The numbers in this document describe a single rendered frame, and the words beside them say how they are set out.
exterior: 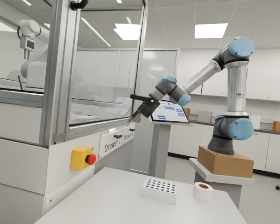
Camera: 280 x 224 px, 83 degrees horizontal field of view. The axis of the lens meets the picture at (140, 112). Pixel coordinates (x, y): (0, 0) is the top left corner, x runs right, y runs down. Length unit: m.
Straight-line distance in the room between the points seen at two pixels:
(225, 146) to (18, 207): 1.00
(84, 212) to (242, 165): 0.84
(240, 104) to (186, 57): 3.84
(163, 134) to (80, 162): 1.32
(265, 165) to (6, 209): 4.00
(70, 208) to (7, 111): 0.36
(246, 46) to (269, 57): 3.96
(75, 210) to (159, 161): 1.40
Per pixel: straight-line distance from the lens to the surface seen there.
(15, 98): 0.62
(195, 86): 1.05
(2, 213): 0.73
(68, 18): 0.58
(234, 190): 1.16
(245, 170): 1.11
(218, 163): 1.02
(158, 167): 1.89
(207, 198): 0.73
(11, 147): 0.63
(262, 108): 4.74
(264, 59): 4.92
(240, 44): 1.01
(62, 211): 0.59
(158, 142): 1.80
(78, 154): 0.61
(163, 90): 0.88
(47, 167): 0.55
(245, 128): 0.97
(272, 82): 4.48
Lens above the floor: 1.09
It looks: 2 degrees down
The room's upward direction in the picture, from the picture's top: 7 degrees clockwise
